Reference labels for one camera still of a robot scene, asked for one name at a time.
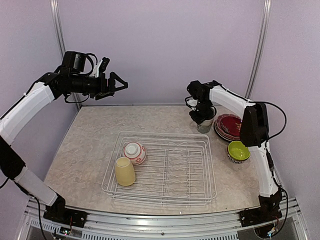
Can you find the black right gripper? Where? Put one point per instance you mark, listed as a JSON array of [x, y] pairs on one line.
[[199, 119]]

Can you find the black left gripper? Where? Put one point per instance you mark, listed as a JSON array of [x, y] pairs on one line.
[[104, 90]]

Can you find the teal patterned cup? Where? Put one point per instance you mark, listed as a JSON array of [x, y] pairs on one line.
[[205, 126]]

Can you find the pink polka dot plate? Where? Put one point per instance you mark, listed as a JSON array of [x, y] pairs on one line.
[[226, 135]]

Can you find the large black round plate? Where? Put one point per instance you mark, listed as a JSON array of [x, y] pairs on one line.
[[221, 136]]

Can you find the lime green bowl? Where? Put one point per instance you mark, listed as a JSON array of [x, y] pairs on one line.
[[236, 144]]

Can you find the blue white patterned bowl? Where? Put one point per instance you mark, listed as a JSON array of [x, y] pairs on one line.
[[233, 160]]

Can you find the white red patterned bowl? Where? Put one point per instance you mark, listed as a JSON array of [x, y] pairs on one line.
[[135, 152]]

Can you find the pale yellow cup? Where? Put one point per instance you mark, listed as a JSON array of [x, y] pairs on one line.
[[124, 172]]

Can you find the small black dish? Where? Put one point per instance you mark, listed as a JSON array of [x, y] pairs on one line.
[[229, 124]]

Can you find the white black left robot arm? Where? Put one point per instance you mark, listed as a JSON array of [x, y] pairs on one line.
[[78, 73]]

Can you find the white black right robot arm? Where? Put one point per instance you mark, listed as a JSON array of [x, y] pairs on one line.
[[254, 133]]

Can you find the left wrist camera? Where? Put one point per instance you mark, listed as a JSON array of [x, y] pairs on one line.
[[100, 67]]

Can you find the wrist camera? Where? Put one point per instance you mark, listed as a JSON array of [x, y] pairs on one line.
[[190, 102], [100, 67]]

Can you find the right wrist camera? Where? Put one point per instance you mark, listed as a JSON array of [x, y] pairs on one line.
[[190, 102]]

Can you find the white wire dish rack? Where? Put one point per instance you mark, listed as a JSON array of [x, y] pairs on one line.
[[177, 170]]

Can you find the aluminium frame post right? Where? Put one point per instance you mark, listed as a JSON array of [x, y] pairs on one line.
[[259, 48]]

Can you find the aluminium frame post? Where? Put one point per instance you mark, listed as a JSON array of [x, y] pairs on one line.
[[54, 6], [259, 48]]

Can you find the aluminium frame post left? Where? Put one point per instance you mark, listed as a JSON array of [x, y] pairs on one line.
[[54, 6]]

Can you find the aluminium front rail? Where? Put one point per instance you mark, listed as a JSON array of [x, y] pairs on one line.
[[101, 225]]

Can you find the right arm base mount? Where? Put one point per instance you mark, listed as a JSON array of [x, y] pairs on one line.
[[260, 216]]

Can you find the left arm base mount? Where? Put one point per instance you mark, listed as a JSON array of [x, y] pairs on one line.
[[59, 213]]

